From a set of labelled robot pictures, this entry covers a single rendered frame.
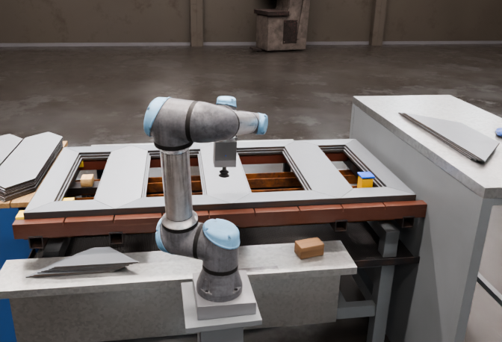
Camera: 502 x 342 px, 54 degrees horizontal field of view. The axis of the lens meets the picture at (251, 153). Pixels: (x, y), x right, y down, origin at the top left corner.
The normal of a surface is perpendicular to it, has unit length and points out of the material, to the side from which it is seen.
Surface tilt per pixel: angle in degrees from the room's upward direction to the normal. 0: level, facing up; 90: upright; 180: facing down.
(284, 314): 90
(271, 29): 90
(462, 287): 90
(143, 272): 0
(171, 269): 0
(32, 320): 90
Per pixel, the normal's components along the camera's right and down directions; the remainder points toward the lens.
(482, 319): 0.02, -0.94
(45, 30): 0.19, 0.34
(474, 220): -0.99, 0.04
